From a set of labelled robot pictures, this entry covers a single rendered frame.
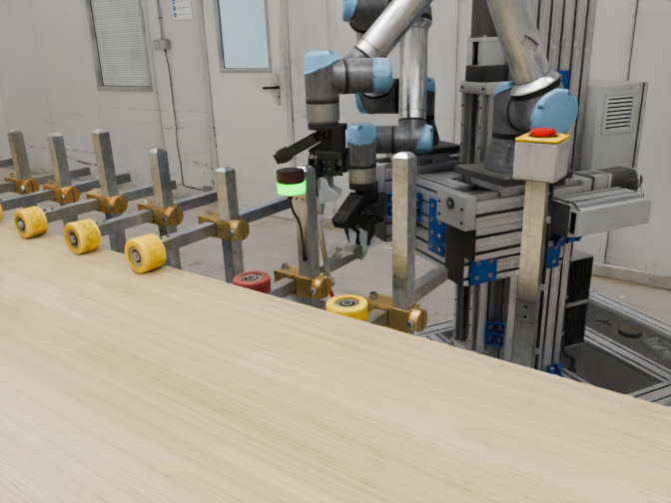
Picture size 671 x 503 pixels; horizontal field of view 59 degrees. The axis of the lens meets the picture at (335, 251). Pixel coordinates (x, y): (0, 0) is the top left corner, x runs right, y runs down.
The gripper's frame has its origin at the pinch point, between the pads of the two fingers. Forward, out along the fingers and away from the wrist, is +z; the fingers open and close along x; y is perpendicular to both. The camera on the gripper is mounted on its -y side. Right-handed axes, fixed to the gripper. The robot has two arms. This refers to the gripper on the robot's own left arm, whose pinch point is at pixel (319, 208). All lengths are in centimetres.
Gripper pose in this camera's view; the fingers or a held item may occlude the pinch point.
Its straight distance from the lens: 141.0
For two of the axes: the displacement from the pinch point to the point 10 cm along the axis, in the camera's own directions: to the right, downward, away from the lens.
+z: 0.4, 9.4, 3.3
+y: 9.6, 0.6, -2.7
